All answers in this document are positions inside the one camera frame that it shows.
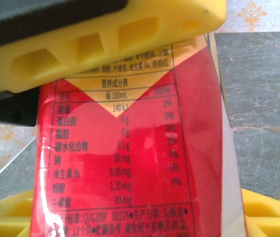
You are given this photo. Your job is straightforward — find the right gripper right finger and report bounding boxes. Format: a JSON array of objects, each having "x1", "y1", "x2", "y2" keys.
[{"x1": 240, "y1": 189, "x2": 280, "y2": 237}]

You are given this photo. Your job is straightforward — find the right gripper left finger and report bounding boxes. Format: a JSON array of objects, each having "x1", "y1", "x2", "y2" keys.
[{"x1": 0, "y1": 190, "x2": 34, "y2": 237}]

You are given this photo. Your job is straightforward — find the amber bottle red label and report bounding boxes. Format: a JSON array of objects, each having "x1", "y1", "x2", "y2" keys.
[{"x1": 30, "y1": 32, "x2": 249, "y2": 237}]

